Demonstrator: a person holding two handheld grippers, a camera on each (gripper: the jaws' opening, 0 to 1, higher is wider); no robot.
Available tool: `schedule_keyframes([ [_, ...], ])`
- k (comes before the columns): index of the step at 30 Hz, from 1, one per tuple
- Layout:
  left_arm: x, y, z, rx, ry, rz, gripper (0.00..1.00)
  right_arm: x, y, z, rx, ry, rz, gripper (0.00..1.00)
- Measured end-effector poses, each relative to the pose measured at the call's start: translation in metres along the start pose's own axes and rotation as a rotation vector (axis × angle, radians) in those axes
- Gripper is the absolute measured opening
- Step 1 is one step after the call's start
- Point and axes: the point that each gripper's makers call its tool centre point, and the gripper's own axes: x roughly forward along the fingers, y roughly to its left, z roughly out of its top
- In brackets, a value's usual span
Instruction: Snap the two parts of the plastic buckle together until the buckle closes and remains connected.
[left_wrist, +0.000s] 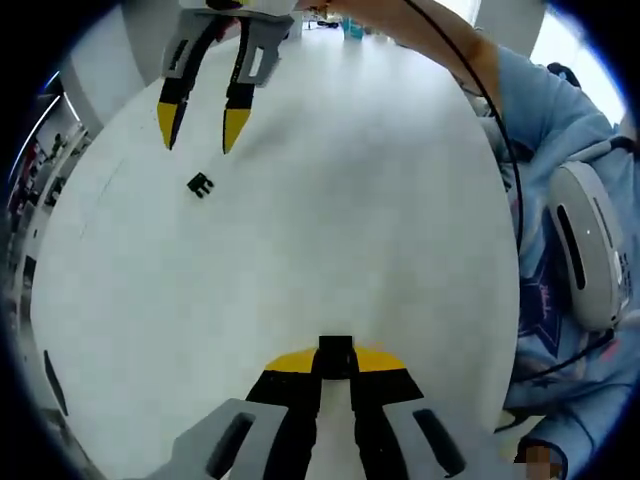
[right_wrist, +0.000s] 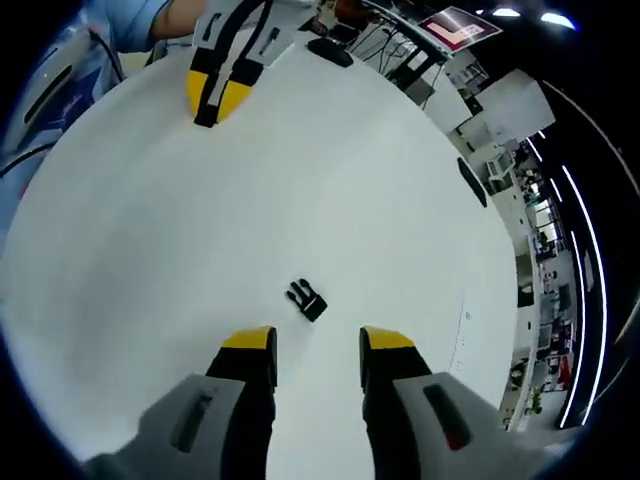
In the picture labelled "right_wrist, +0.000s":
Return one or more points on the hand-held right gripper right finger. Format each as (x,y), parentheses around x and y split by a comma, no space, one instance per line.
(500,425)

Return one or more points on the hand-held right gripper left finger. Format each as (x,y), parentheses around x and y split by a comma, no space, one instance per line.
(150,425)

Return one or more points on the black socket plastic buckle part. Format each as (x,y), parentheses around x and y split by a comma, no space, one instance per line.
(206,119)

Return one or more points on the black pronged plastic buckle part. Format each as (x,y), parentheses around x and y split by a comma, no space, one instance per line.
(315,310)

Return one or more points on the black computer mouse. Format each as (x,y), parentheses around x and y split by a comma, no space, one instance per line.
(330,51)

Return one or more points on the white worn device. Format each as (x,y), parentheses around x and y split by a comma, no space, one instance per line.
(35,75)

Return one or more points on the monitor with red picture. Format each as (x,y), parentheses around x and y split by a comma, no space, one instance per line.
(460,27)

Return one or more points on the flat black pad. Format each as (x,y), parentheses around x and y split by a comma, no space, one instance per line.
(472,182)

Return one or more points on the white office chair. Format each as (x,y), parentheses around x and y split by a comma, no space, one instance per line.
(497,167)

